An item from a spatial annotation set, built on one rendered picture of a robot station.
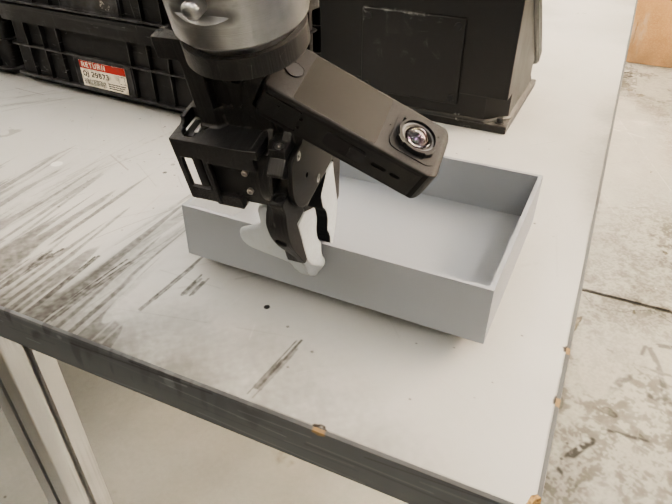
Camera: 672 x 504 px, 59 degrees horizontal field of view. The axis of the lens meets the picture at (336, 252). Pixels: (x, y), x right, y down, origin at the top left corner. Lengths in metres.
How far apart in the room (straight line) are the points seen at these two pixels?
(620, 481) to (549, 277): 0.83
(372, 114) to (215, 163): 0.10
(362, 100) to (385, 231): 0.23
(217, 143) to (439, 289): 0.19
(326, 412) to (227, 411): 0.08
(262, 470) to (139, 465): 0.25
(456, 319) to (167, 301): 0.24
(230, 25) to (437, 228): 0.33
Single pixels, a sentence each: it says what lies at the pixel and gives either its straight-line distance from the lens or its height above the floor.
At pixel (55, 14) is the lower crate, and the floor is 0.82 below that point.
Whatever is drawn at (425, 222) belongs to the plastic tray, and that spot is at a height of 0.72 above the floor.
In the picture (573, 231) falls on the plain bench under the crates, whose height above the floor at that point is 0.70.
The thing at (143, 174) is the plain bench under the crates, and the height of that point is 0.70.
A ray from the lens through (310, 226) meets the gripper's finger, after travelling 0.41.
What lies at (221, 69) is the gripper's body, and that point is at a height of 0.93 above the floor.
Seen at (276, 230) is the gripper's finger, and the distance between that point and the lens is 0.38.
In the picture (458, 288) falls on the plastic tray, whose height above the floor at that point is 0.76.
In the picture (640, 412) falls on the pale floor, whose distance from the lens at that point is 1.48.
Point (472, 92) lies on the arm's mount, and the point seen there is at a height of 0.75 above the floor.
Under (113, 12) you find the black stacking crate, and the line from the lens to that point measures 0.89.
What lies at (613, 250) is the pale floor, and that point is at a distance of 1.95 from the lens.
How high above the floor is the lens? 1.03
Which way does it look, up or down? 36 degrees down
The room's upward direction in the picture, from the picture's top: straight up
